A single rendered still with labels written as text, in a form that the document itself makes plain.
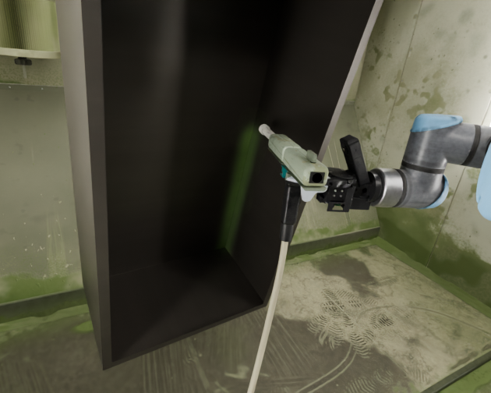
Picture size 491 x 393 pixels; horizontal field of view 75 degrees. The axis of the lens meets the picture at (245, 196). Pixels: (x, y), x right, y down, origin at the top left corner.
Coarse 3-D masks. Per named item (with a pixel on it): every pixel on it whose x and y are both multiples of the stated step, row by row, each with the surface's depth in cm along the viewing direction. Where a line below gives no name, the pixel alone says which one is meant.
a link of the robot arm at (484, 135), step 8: (480, 128) 66; (488, 128) 66; (480, 136) 65; (488, 136) 65; (480, 144) 65; (488, 144) 64; (472, 152) 66; (480, 152) 65; (472, 160) 67; (480, 160) 66
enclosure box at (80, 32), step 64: (64, 0) 57; (128, 0) 75; (192, 0) 82; (256, 0) 91; (320, 0) 83; (64, 64) 70; (128, 64) 83; (192, 64) 92; (256, 64) 102; (320, 64) 86; (128, 128) 92; (192, 128) 103; (256, 128) 115; (320, 128) 89; (128, 192) 105; (192, 192) 119; (256, 192) 120; (128, 256) 120; (192, 256) 139; (256, 256) 126; (128, 320) 108; (192, 320) 113
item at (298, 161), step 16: (272, 144) 80; (288, 144) 72; (288, 160) 66; (304, 160) 60; (288, 176) 67; (304, 176) 57; (288, 192) 69; (288, 208) 70; (288, 224) 72; (288, 240) 74
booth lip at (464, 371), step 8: (488, 352) 169; (480, 360) 164; (488, 360) 166; (464, 368) 158; (472, 368) 159; (448, 376) 153; (456, 376) 154; (464, 376) 157; (440, 384) 149; (448, 384) 150; (424, 392) 144; (432, 392) 145
